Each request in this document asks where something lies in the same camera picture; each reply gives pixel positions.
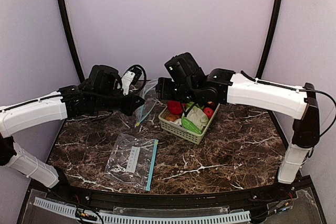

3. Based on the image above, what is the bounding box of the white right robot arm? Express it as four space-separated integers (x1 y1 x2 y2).
155 52 324 184

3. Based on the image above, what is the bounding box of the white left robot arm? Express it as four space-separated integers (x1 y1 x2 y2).
1 65 146 188

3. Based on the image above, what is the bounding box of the pale green perforated basket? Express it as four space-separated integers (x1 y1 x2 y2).
158 104 220 144

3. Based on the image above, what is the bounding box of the green leafy vegetable toy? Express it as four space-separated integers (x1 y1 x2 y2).
181 116 202 134

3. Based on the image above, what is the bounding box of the black left frame post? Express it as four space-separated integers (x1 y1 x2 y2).
57 0 85 82

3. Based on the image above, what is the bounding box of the white garlic toy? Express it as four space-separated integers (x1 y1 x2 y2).
173 118 182 126

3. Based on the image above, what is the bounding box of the dark red apple toy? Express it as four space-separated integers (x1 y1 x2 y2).
206 101 217 110

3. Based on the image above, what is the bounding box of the clear zip bag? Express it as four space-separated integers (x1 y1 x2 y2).
104 134 159 191
134 79 158 127

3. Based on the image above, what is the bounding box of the brown potato toy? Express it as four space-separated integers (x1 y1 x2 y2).
165 113 181 122

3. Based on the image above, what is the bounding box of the black frame post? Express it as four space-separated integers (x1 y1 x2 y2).
256 0 282 79
57 0 85 82

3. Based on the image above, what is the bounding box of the light blue cable duct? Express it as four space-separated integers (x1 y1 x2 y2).
34 197 251 223

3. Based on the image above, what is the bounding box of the white green cabbage toy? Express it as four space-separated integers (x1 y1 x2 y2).
186 106 209 130

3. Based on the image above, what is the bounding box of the black right frame post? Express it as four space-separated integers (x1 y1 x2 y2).
256 0 282 79

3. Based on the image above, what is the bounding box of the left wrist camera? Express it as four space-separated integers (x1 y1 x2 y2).
121 65 147 96

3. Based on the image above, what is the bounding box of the black table edge rail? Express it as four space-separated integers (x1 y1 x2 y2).
47 177 303 212

